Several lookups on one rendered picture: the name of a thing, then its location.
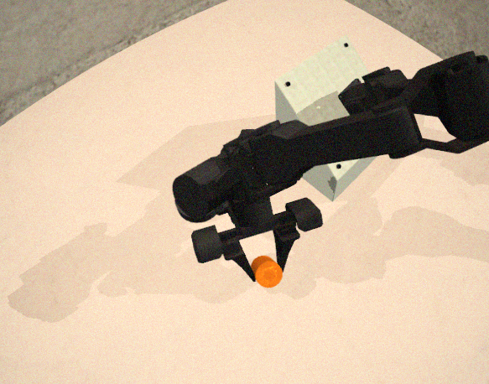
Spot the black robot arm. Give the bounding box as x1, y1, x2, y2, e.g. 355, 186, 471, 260
173, 50, 489, 225

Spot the orange knob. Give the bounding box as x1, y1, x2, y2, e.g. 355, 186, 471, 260
251, 256, 283, 288

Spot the dark grey round pedestal with silver shaft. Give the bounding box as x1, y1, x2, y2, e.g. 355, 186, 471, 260
174, 201, 216, 223

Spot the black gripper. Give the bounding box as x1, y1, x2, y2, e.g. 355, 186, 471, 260
191, 192, 324, 282

